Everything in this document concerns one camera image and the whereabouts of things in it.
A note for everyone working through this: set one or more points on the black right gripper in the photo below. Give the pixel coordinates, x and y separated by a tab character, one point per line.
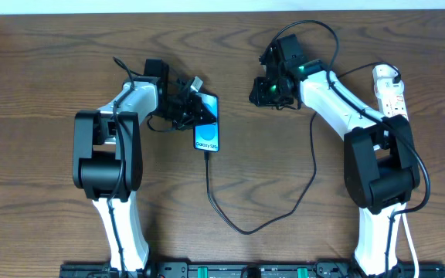
263	94

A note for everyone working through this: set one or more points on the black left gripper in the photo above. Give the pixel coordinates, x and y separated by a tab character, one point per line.
191	110

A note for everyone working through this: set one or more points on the blue Galaxy smartphone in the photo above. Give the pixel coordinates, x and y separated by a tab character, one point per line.
206	136

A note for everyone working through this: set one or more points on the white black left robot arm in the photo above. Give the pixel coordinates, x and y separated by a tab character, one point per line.
107	153

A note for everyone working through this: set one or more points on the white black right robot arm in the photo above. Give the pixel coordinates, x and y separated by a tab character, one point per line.
381	166

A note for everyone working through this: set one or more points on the white USB charger plug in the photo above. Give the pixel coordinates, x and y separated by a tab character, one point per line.
386	83

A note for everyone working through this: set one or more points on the white power strip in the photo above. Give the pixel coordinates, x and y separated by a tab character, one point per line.
392	104

